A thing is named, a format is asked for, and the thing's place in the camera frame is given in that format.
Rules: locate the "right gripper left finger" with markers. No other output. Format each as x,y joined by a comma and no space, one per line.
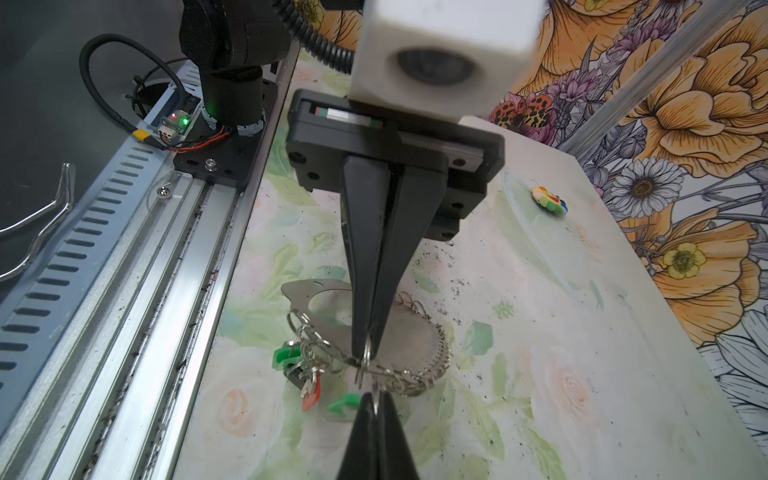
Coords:
360,460

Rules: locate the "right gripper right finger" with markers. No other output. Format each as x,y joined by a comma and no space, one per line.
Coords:
394,457

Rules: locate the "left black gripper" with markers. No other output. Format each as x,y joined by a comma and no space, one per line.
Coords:
382,228

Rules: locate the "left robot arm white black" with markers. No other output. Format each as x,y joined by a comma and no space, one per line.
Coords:
230,42

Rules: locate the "colourful small toy ball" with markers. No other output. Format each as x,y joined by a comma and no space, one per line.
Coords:
549,201

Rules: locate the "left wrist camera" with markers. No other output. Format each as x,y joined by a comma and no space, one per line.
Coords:
441,58

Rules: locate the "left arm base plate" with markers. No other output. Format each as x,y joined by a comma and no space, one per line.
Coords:
229,161

